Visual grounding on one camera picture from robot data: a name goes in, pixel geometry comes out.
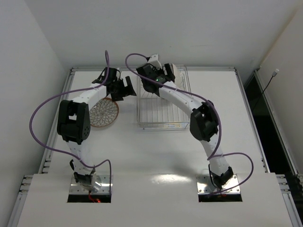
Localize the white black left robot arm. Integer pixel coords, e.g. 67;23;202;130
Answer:
57;67;136;192

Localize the black wall cable white plug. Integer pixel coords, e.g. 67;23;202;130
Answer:
261;69;279;95

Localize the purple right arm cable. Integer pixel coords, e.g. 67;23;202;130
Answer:
125;52;255;196

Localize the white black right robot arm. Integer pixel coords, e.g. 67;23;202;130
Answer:
136;63;233;190

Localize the floral plate orange rim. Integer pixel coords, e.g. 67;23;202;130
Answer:
89;97;119;128
171;64;182;87

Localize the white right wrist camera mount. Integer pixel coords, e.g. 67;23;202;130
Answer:
147;54;162;69

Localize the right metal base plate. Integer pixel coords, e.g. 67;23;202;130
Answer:
196;175;241;195

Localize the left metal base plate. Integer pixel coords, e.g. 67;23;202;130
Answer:
69;175;113;195

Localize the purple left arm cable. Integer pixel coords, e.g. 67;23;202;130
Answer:
29;49;112;195

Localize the metal base plate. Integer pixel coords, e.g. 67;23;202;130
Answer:
69;175;113;195
196;175;241;195

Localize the chrome wire dish rack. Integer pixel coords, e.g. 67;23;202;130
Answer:
136;78;190;130

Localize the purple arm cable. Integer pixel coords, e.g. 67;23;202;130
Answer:
29;49;112;195
125;52;255;196

